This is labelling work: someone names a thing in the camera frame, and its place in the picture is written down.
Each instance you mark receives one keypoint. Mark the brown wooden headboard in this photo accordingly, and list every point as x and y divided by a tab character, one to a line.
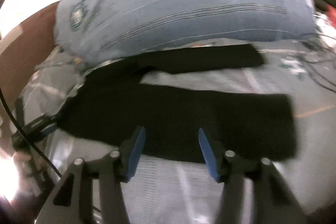
23	48

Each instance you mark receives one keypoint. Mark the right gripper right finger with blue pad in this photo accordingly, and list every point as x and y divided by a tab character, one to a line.
213	153

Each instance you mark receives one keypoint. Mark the black pants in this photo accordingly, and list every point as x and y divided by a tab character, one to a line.
113	102

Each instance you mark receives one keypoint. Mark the red and white clutter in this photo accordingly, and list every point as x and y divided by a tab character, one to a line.
325	21

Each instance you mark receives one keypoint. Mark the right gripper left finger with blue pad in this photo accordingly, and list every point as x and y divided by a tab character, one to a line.
130	153

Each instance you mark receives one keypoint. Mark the blue striped pillow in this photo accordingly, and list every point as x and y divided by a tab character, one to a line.
101	30

